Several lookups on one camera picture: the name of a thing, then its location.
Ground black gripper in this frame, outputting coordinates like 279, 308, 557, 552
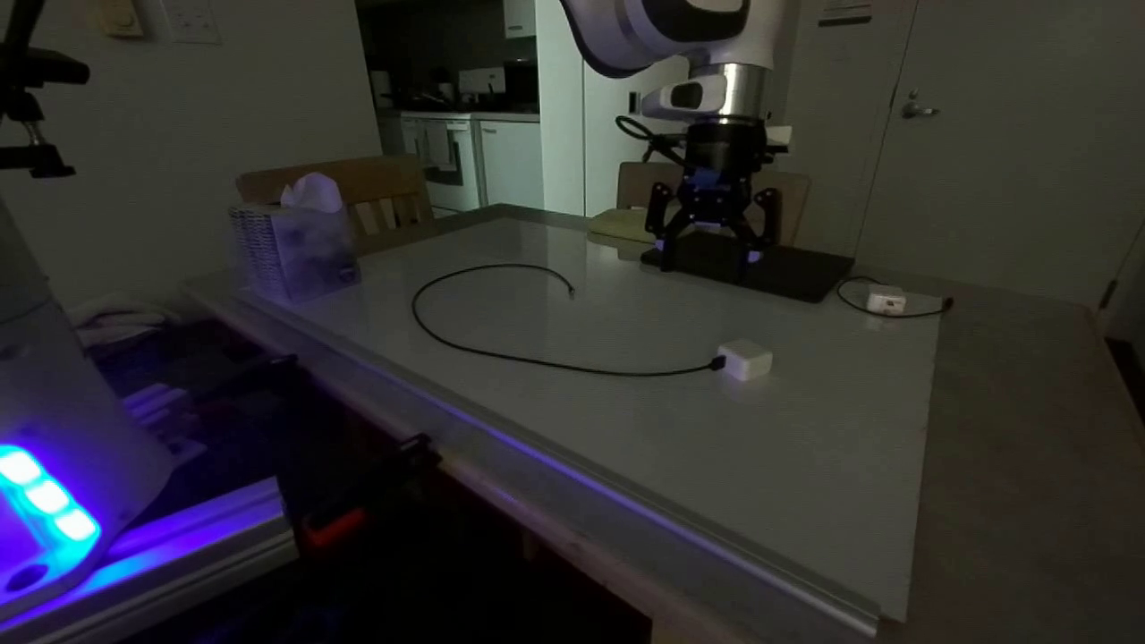
640, 117, 788, 272

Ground white charger adapter block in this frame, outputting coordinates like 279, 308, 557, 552
713, 337, 776, 388

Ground long black charger cable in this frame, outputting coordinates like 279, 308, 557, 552
409, 262, 734, 385

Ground wooden chair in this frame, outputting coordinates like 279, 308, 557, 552
614, 157, 817, 252

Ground black rectangular mat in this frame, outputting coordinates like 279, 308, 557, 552
637, 230, 858, 308

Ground large white board sheet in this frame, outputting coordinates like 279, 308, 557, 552
191, 212, 957, 639

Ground white kitchen cabinets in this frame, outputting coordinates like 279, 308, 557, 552
397, 108, 547, 218

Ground white door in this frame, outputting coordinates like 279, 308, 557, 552
873, 0, 1145, 308

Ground cardboard box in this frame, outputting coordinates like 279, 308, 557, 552
233, 154, 435, 257

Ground white tissue sheet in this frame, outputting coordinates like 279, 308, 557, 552
276, 170, 349, 221

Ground grey marbled tissue box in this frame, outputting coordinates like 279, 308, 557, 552
229, 196, 365, 304

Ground red clamp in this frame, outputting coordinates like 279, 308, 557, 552
301, 505, 377, 554

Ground blue lit device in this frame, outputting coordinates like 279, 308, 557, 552
0, 441, 108, 600

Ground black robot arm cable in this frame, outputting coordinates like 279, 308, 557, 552
613, 110, 695, 174

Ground small white wall charger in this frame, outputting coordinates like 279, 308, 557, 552
861, 286, 913, 318

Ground metal lever door handle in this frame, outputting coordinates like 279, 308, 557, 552
899, 90, 944, 127

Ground white wall switch plate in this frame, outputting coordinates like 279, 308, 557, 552
157, 0, 233, 47

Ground black camera tripod mount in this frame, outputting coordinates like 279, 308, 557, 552
0, 0, 92, 184

